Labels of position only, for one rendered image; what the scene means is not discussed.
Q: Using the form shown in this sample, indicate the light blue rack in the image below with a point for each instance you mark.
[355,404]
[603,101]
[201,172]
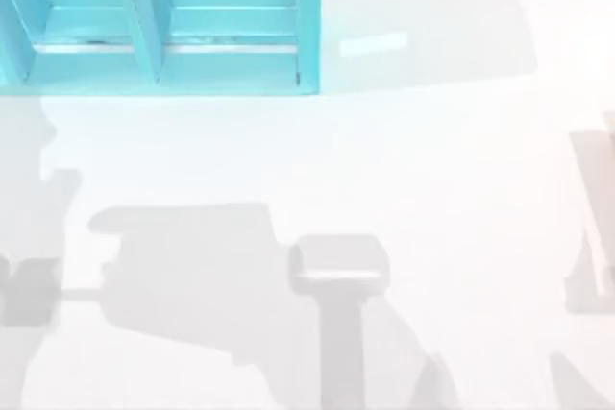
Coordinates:
[230,21]

